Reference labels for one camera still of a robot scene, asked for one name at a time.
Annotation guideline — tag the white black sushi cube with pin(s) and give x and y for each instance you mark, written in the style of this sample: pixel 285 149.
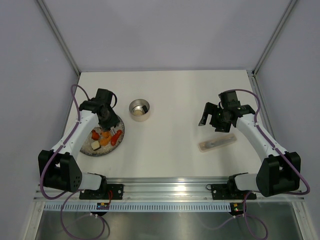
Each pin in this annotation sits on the white black sushi cube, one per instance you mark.
pixel 95 145

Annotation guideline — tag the aluminium rail frame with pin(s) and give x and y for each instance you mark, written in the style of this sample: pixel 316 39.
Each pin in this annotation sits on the aluminium rail frame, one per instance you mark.
pixel 180 189

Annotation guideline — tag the red sausage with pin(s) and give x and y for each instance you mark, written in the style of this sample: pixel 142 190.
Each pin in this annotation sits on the red sausage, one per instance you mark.
pixel 115 137

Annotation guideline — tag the white slotted cable duct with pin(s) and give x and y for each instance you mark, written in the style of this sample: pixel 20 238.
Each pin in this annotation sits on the white slotted cable duct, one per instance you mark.
pixel 150 207

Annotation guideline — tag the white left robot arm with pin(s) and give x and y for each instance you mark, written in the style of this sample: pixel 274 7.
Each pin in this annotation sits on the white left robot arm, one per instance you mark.
pixel 58 168

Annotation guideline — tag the grey speckled plate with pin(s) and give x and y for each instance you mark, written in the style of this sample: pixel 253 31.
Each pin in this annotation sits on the grey speckled plate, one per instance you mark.
pixel 104 150

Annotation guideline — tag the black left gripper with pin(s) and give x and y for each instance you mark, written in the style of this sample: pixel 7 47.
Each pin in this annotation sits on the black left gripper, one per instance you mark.
pixel 114 120

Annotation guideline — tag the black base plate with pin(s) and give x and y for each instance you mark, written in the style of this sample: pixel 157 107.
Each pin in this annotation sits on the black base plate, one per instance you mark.
pixel 226 192
pixel 113 192

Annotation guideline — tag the orange fried chicken piece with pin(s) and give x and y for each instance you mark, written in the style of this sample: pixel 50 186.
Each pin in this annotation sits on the orange fried chicken piece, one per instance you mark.
pixel 104 141

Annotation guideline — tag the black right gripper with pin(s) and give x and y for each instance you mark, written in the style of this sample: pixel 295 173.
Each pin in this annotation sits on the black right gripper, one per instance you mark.
pixel 212 109

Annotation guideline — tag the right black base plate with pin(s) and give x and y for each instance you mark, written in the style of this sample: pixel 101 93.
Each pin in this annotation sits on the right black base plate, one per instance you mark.
pixel 226 192

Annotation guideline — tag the metal tongs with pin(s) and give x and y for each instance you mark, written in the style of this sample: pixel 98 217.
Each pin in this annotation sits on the metal tongs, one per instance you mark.
pixel 111 130

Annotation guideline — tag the black white sushi piece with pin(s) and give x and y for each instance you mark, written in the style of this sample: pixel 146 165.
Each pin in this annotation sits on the black white sushi piece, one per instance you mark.
pixel 145 109

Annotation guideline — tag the round steel bowl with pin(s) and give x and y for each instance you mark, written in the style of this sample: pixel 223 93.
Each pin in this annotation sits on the round steel bowl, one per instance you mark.
pixel 137 104

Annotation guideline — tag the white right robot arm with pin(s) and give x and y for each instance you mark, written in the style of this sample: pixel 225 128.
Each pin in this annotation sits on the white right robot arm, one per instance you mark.
pixel 279 172

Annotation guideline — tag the clear cutlery case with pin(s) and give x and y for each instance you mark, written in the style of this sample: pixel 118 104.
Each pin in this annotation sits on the clear cutlery case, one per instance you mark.
pixel 218 142

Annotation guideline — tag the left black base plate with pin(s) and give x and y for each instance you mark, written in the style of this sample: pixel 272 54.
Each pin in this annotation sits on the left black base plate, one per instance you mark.
pixel 113 192

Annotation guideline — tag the small red tomato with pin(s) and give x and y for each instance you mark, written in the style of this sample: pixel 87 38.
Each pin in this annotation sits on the small red tomato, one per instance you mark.
pixel 94 135

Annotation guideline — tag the round beige bun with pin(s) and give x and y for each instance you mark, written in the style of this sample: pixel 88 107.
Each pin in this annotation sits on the round beige bun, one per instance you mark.
pixel 138 112

